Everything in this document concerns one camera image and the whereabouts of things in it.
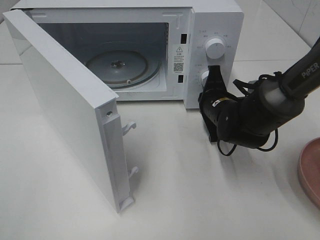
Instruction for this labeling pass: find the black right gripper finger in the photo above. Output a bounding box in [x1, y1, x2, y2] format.
[207, 65, 224, 83]

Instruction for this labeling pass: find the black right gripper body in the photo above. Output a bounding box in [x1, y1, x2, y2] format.
[198, 79, 240, 125]

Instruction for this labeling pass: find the pink round plate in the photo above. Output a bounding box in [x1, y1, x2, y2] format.
[297, 137, 320, 209]

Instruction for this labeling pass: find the white microwave door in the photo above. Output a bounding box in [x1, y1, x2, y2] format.
[4, 9, 138, 212]

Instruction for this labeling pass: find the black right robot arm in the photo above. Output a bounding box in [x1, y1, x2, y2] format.
[198, 41, 320, 152]

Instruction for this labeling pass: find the lower white microwave knob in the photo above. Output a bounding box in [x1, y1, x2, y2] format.
[199, 70, 209, 87]

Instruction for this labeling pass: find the white microwave knob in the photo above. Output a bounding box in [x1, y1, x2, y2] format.
[199, 70, 209, 87]
[204, 37, 226, 60]

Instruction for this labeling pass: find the upper white microwave knob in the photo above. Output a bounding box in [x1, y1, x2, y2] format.
[204, 37, 226, 60]

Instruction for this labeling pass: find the white microwave oven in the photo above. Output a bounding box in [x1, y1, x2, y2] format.
[8, 0, 244, 109]

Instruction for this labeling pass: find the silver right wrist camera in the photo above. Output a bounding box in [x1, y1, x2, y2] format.
[201, 114, 218, 143]

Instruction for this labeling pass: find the black camera cable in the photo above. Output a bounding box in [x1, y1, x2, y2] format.
[216, 71, 285, 157]

